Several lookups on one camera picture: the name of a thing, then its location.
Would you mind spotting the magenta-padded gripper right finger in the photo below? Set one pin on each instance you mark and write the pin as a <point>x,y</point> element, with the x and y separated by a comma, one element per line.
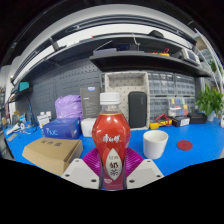
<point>145,172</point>

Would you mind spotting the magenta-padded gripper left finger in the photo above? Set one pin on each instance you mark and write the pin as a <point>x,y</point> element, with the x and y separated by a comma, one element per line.
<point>80,173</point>

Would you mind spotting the red drink bottle white cap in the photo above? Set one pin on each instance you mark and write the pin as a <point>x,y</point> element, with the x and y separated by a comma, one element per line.
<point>111,133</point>

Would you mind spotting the white cup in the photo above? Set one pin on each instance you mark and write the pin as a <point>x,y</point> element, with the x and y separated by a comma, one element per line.
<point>155,145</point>

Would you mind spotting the brown cardboard box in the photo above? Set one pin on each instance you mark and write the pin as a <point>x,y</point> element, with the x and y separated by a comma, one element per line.
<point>50,153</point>

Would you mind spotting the small white box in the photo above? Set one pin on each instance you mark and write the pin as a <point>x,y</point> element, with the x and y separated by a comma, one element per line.
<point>87,127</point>

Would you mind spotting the flat round red coaster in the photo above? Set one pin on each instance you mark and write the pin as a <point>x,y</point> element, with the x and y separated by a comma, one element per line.
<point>184,145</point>

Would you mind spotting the blue carton box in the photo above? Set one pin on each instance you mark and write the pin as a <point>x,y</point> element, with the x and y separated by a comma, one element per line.
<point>61,128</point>

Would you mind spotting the yellow multimeter with red leads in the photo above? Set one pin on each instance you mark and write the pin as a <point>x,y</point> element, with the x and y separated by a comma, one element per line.
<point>159,124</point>

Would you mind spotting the black box with white label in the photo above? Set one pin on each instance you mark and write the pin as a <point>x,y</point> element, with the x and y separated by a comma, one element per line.
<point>180,121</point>

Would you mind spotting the black rounded speaker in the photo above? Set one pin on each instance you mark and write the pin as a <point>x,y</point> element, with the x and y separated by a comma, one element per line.
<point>137,110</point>

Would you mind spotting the small white carton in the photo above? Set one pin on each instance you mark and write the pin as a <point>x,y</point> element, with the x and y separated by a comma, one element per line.
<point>44,120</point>

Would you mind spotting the purple plastic bag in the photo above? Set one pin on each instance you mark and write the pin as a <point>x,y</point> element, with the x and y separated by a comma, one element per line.
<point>68,107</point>

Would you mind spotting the dark grey flat box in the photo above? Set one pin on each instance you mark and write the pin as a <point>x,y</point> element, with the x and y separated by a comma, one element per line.
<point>89,101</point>

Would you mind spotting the clear organizer with coloured parts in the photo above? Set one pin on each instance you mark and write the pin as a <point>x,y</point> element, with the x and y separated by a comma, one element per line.
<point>177,106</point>

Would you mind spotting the black flat case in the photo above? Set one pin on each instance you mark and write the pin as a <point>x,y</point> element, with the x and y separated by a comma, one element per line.
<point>197,118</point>

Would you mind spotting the white hand tool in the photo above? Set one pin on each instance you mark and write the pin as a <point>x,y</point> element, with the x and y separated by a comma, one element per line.
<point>14,128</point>

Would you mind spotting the grey drawer cabinet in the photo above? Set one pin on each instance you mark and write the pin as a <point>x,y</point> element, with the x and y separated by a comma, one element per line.
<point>185,85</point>
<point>161,86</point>

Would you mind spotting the white perforated tray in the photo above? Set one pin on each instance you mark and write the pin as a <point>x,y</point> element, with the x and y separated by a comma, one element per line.
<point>125,83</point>

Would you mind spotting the green potted plant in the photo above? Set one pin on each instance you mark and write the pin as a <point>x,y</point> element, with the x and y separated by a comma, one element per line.
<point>210,100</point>

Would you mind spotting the teal monitor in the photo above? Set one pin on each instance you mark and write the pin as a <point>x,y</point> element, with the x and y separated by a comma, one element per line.
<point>23,86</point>

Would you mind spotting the white bench instrument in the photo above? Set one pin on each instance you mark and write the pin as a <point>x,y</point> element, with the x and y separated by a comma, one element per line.
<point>191,56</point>

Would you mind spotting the white shelf unit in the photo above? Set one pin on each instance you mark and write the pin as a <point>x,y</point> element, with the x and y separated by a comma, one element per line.
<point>213,63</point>

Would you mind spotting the black wall shelf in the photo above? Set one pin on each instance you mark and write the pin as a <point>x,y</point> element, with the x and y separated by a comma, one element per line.
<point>143,61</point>

